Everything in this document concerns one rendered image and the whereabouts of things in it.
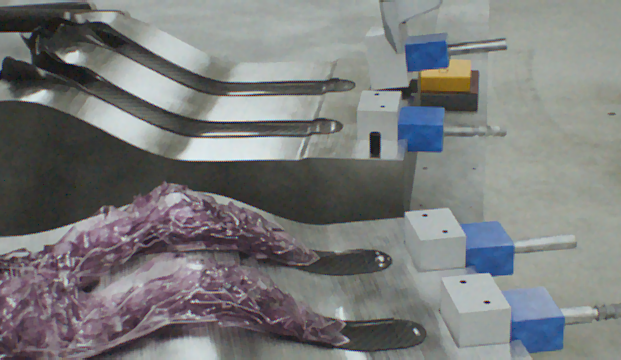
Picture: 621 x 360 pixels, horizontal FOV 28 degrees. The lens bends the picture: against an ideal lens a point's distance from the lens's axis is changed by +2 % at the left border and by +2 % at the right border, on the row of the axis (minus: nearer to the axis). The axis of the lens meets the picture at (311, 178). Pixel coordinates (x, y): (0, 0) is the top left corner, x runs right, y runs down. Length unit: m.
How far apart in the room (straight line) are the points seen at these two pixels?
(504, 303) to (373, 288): 0.11
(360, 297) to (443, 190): 0.32
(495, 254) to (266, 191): 0.23
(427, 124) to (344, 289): 0.23
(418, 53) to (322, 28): 0.52
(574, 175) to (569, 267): 0.49
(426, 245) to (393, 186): 0.14
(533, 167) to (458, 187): 2.02
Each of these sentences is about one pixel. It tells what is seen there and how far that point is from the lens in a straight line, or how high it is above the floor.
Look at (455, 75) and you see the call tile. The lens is 1.40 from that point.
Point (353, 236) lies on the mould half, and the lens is 0.99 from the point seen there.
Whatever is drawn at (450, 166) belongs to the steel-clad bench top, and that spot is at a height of 0.80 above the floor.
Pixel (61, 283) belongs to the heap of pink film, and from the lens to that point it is 0.86.
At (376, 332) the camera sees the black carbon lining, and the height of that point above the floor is 0.85.
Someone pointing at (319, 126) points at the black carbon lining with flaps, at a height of 0.89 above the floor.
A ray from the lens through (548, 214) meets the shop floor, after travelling 2.98.
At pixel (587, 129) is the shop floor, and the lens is 3.48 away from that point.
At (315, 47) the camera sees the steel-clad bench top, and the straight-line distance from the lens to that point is 1.61.
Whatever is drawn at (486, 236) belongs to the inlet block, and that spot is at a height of 0.87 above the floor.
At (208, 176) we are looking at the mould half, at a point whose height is 0.87.
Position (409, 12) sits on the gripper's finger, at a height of 0.97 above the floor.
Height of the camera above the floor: 1.31
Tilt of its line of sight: 25 degrees down
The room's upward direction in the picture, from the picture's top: 2 degrees counter-clockwise
